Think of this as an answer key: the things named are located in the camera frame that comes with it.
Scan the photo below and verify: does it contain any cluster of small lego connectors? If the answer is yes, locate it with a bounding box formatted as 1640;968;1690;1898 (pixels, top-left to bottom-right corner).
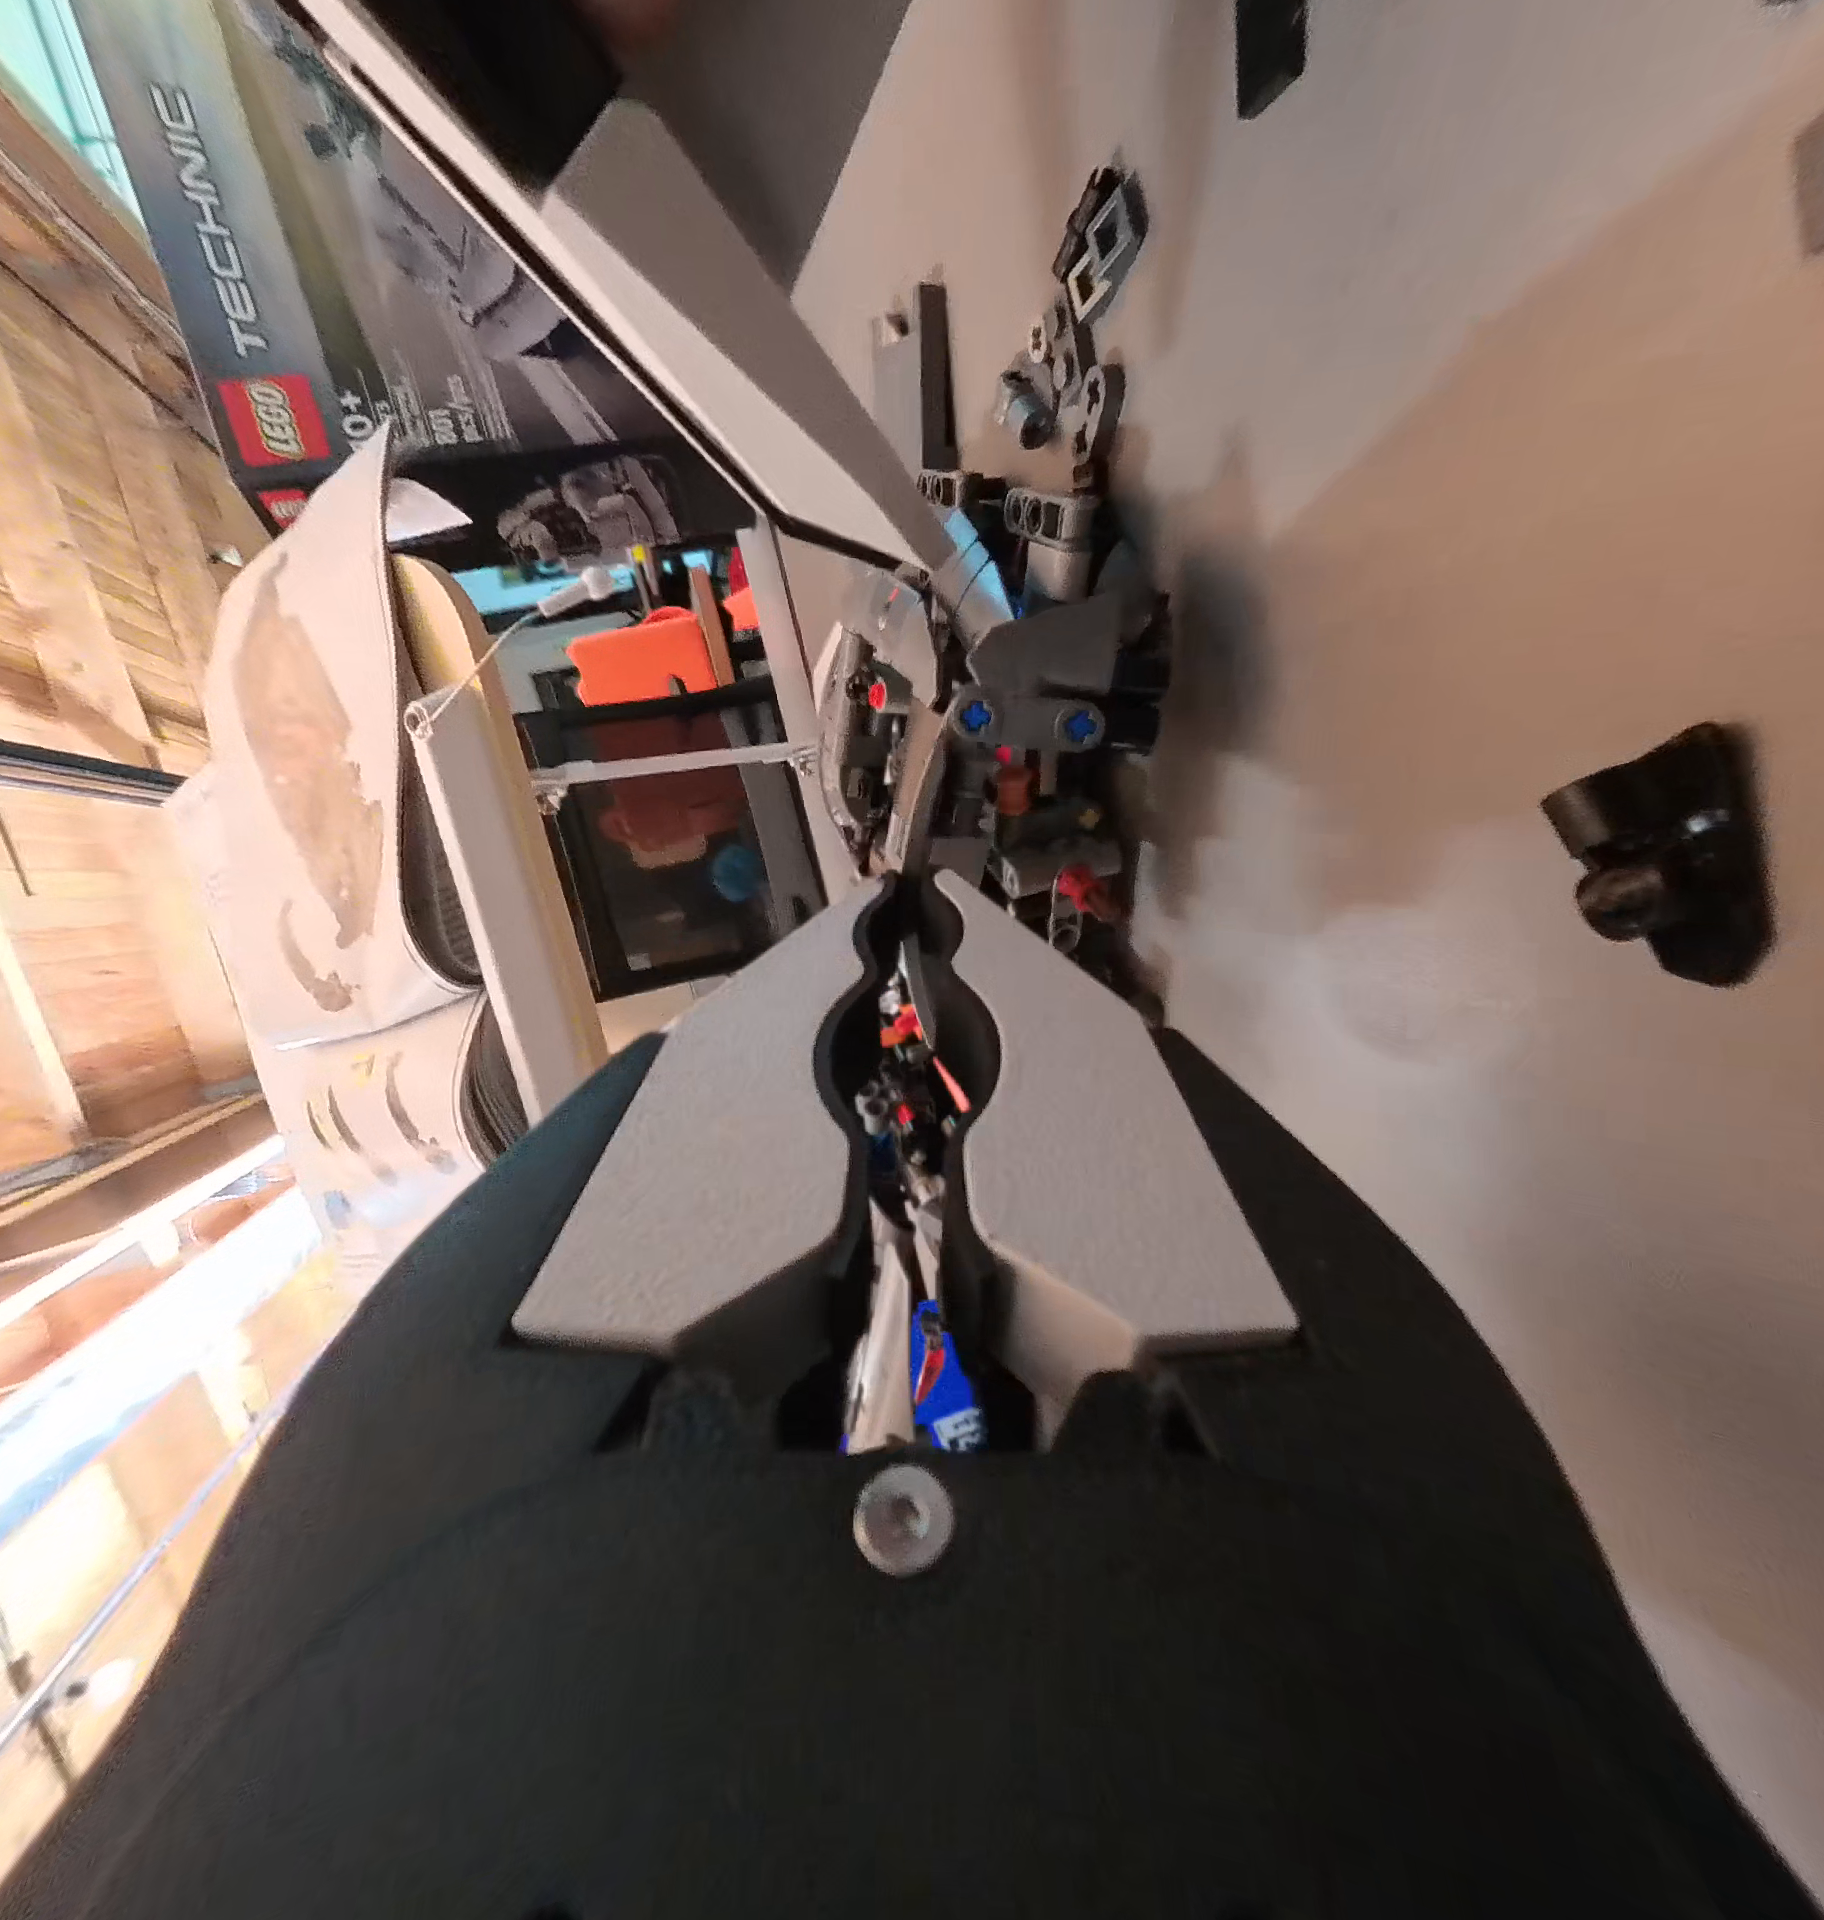
993;291;1131;454

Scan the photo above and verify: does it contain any lego instruction booklet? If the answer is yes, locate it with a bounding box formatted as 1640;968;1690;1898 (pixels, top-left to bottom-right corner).
160;418;532;1246

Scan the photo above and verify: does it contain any black flat lego tile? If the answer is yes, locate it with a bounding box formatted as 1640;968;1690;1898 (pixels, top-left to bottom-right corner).
1235;0;1313;122

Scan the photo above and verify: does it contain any orange red plastic object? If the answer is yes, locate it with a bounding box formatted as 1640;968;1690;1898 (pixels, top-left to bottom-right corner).
568;609;741;707

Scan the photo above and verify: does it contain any grey lego car model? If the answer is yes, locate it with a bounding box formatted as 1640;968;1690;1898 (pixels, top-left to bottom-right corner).
808;465;1177;1442

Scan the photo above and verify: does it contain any black lego set box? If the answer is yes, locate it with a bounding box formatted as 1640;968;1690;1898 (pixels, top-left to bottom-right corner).
71;0;773;582

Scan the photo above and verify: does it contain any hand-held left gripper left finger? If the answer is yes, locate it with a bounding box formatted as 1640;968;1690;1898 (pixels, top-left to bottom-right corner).
509;878;904;1413

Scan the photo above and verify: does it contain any light grey lego plate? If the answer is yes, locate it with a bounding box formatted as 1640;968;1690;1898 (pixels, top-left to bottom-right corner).
1052;166;1149;319

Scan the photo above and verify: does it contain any black lego wedge piece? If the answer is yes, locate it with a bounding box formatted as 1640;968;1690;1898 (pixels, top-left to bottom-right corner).
1539;723;1779;990

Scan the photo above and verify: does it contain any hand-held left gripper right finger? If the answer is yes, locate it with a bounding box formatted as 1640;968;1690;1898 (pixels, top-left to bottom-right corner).
935;868;1299;1417

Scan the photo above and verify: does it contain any wooden and white book stand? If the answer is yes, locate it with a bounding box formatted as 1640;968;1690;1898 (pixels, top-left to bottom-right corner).
387;556;852;1082

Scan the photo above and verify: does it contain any white-tipped page holder wire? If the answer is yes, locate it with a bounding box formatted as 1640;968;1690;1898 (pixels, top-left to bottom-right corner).
405;561;615;738

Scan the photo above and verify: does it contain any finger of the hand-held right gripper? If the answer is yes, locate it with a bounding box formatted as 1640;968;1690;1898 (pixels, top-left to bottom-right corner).
295;0;993;606

